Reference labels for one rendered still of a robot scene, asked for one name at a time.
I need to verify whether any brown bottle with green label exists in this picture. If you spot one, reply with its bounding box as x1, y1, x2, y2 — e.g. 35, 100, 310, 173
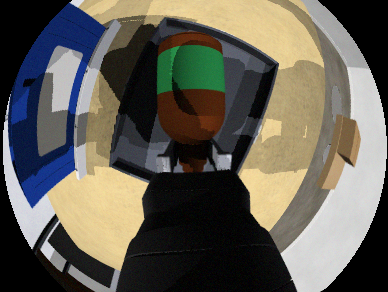
157, 31, 225, 172

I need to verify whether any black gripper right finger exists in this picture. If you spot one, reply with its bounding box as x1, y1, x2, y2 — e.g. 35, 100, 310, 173
207, 138, 232, 171

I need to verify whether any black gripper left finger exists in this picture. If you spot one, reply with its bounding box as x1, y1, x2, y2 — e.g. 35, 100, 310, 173
156, 139, 178, 173

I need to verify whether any blue plastic crate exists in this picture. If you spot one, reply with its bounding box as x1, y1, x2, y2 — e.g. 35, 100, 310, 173
8, 2, 106, 209

